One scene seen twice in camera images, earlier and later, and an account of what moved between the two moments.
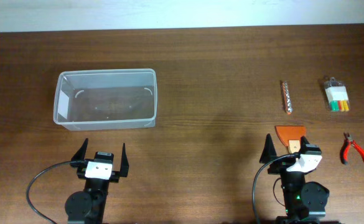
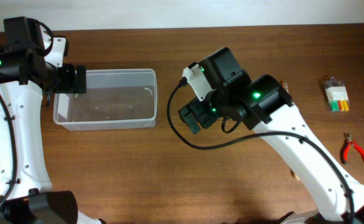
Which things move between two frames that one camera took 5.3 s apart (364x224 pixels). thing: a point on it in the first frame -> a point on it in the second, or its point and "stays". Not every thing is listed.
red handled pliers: (347, 142) stays
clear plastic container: (107, 99) stays
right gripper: (269, 152) -> (205, 116)
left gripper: (115, 175) -> (70, 85)
